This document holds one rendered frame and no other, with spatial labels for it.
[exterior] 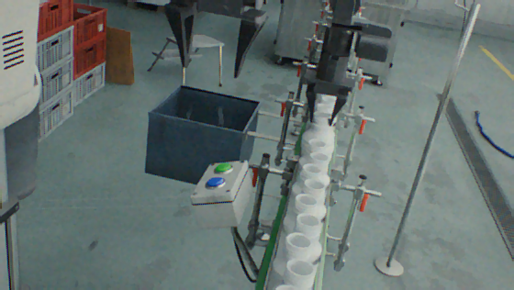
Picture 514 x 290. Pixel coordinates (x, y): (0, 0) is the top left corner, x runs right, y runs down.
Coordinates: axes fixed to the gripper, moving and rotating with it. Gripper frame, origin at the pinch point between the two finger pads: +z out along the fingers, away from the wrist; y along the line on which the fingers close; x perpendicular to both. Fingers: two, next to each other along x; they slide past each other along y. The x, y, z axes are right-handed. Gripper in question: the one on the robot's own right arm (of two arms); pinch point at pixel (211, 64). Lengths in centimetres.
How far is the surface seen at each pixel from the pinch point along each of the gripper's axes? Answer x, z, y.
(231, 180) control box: 23.7, 27.7, 0.9
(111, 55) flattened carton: 344, 113, -169
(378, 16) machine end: 509, 61, 56
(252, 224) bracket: 38, 45, 5
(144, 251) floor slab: 135, 139, -53
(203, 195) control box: 18.7, 29.3, -2.9
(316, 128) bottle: 42.5, 21.7, 14.0
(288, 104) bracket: 83, 32, 5
